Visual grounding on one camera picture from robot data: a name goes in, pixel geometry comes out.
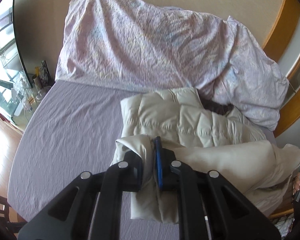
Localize beige puffer down jacket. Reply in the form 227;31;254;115
113;88;300;223

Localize person's right hand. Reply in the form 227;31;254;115
293;173;300;194

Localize purple bed sheet mattress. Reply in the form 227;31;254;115
7;80;277;240

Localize dark wooden chair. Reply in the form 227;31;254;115
0;196;27;240

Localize white round dish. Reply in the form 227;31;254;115
36;86;51;102

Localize clear pump bottle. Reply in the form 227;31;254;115
24;88;34;112

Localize glass tv stand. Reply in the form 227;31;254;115
0;76;39;133

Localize dark metal cup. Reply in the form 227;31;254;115
32;74;44;90

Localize floral pink duvet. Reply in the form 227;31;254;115
55;0;289;131

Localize large flat screen television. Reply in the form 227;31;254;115
0;0;33;89

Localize wooden door frame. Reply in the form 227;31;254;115
264;0;300;138

